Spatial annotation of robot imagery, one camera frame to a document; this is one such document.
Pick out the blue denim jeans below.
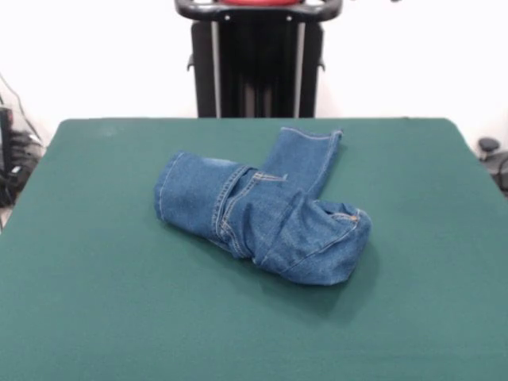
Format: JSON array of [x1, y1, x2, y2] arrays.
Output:
[[153, 126, 373, 287]]

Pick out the dark green table cloth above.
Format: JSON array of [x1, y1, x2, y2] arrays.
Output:
[[0, 117, 508, 381]]

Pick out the black equipment box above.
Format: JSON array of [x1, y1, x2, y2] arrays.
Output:
[[0, 106, 13, 175]]

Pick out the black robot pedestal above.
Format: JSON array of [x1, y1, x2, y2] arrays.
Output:
[[174, 0, 341, 118]]

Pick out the black cable bundle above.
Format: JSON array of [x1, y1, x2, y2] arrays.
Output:
[[0, 130, 44, 208]]

